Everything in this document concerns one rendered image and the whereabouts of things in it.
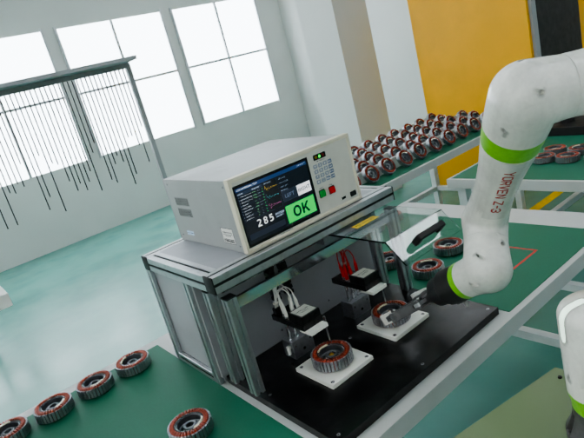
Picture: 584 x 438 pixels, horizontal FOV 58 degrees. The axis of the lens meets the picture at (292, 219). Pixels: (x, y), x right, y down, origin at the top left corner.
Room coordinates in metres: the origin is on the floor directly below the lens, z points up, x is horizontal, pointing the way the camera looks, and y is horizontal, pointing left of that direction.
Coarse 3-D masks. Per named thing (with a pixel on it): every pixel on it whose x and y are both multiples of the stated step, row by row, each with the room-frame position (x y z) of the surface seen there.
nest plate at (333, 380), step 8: (360, 352) 1.25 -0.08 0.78; (360, 360) 1.22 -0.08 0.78; (368, 360) 1.21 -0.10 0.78; (296, 368) 1.26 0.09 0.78; (304, 368) 1.24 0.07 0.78; (312, 368) 1.23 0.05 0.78; (344, 368) 1.20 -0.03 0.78; (352, 368) 1.19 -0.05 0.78; (360, 368) 1.19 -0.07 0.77; (312, 376) 1.20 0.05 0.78; (320, 376) 1.19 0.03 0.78; (328, 376) 1.18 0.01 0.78; (336, 376) 1.17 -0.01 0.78; (344, 376) 1.16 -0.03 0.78; (328, 384) 1.15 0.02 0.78; (336, 384) 1.14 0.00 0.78
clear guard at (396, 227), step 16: (384, 208) 1.55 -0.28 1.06; (400, 208) 1.51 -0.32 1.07; (416, 208) 1.47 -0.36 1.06; (352, 224) 1.47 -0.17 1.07; (368, 224) 1.43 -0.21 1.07; (384, 224) 1.40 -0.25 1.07; (400, 224) 1.36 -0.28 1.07; (416, 224) 1.33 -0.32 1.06; (432, 224) 1.35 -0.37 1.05; (448, 224) 1.36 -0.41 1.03; (368, 240) 1.31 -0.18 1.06; (384, 240) 1.28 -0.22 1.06; (400, 240) 1.28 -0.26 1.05; (432, 240) 1.30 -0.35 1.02; (400, 256) 1.24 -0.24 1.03; (416, 256) 1.25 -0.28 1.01
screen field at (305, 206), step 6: (306, 198) 1.43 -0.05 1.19; (312, 198) 1.44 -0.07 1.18; (294, 204) 1.40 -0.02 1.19; (300, 204) 1.41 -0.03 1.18; (306, 204) 1.43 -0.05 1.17; (312, 204) 1.44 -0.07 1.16; (288, 210) 1.39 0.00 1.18; (294, 210) 1.40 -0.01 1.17; (300, 210) 1.41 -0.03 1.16; (306, 210) 1.42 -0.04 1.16; (312, 210) 1.43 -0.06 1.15; (288, 216) 1.39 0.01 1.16; (294, 216) 1.40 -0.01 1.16; (300, 216) 1.41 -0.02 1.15
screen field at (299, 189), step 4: (300, 184) 1.42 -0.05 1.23; (304, 184) 1.43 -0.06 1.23; (308, 184) 1.44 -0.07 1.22; (292, 188) 1.41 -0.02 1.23; (296, 188) 1.42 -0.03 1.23; (300, 188) 1.42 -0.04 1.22; (304, 188) 1.43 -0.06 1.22; (308, 188) 1.44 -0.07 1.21; (284, 192) 1.39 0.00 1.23; (288, 192) 1.40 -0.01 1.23; (292, 192) 1.41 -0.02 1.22; (296, 192) 1.41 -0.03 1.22; (300, 192) 1.42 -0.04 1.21; (304, 192) 1.43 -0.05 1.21; (284, 196) 1.39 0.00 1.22; (288, 196) 1.40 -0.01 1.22; (292, 196) 1.40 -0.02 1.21; (284, 200) 1.39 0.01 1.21; (288, 200) 1.39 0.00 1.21
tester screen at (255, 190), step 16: (272, 176) 1.38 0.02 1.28; (288, 176) 1.41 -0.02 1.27; (304, 176) 1.44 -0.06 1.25; (240, 192) 1.32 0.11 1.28; (256, 192) 1.34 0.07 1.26; (272, 192) 1.37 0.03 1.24; (240, 208) 1.31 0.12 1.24; (256, 208) 1.34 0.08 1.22; (272, 208) 1.36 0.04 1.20; (256, 224) 1.33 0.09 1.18; (288, 224) 1.38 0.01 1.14; (256, 240) 1.32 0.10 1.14
